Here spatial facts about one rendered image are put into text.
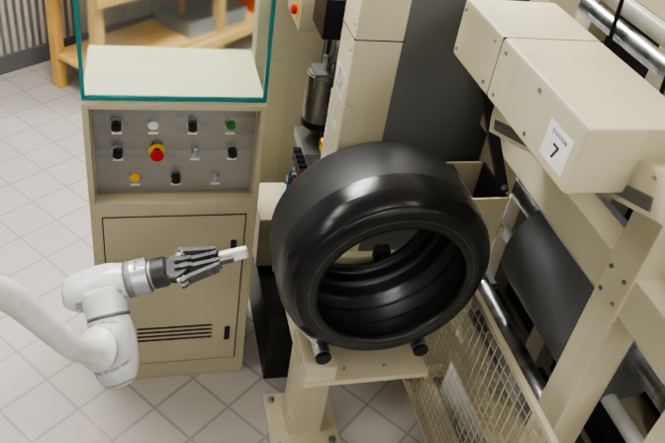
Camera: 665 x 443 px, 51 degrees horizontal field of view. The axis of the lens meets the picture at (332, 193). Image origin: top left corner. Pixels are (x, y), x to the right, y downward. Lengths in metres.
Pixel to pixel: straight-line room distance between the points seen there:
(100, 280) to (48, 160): 2.51
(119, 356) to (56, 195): 2.31
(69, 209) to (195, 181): 1.53
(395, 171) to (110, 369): 0.80
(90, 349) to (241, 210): 0.94
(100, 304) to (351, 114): 0.79
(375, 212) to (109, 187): 1.08
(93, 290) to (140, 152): 0.70
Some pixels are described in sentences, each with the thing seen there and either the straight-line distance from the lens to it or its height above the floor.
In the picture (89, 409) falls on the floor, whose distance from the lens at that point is 2.95.
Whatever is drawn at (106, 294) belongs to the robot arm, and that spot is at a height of 1.14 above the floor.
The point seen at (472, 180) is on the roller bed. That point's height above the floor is 1.13.
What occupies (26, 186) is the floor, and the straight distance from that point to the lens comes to 4.03.
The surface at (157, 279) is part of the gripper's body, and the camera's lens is 1.73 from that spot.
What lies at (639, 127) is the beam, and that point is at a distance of 1.40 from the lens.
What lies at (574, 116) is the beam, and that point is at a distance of 1.37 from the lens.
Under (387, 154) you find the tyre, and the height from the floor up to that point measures 1.45.
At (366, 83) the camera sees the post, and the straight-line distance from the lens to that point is 1.84.
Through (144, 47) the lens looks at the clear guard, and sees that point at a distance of 2.12.
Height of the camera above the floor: 2.36
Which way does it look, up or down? 36 degrees down
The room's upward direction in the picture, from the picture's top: 10 degrees clockwise
